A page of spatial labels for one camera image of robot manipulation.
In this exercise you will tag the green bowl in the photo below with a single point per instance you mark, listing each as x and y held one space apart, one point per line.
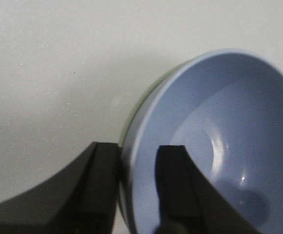
131 137

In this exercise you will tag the blue bowl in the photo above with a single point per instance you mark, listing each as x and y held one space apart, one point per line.
226 108

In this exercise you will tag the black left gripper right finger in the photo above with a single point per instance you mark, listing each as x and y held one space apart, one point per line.
190 204

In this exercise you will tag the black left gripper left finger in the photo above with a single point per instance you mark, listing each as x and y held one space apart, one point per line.
79 199

